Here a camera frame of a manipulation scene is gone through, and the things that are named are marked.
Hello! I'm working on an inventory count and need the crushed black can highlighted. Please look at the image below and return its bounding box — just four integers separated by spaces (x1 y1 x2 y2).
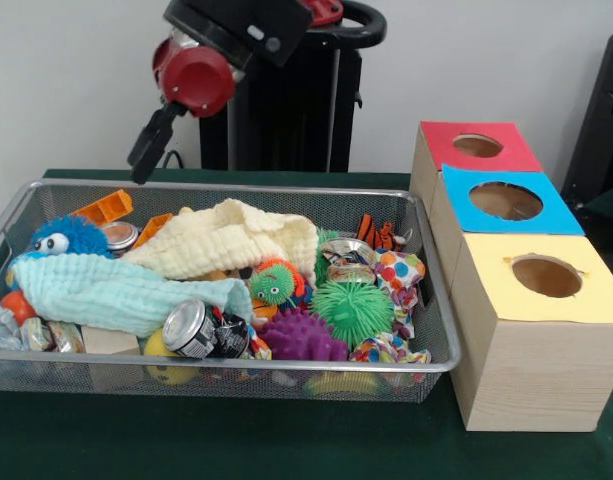
161 297 252 360

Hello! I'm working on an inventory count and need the clear mesh bin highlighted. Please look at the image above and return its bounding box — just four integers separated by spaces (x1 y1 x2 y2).
0 178 463 404

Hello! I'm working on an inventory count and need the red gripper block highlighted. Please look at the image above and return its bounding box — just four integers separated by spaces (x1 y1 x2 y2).
128 33 237 184

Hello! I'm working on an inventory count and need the green spiky rubber ball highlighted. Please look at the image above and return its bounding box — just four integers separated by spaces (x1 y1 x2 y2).
313 279 397 347

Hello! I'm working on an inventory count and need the wooden box with three holes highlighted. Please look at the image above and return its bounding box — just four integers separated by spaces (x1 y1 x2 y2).
409 120 613 434

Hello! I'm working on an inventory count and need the blue fuzzy toy with eyes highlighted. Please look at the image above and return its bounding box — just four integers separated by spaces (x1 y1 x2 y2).
28 214 115 260

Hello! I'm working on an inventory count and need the mint green cloth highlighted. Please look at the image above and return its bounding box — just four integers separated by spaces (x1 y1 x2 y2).
10 254 252 339

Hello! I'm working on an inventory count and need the black standing panel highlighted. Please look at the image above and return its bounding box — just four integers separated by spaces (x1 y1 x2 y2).
560 32 613 211

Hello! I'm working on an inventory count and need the green and orange puffer toy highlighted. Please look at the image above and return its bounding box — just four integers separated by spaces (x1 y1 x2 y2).
248 258 315 307

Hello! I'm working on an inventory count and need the orange striped tiger plush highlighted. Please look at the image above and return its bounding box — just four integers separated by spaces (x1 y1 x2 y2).
354 213 413 252

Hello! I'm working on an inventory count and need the cream cloth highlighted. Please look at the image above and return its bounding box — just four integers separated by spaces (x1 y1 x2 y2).
123 198 318 281

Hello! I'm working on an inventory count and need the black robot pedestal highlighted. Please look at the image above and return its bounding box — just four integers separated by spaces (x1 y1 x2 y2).
195 0 388 174

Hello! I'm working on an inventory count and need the purple spiky rubber ball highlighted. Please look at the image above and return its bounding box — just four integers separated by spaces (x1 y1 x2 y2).
258 307 348 362

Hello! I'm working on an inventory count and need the orange plastic tray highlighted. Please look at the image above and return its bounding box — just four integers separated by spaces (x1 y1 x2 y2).
133 213 173 249
73 189 135 224

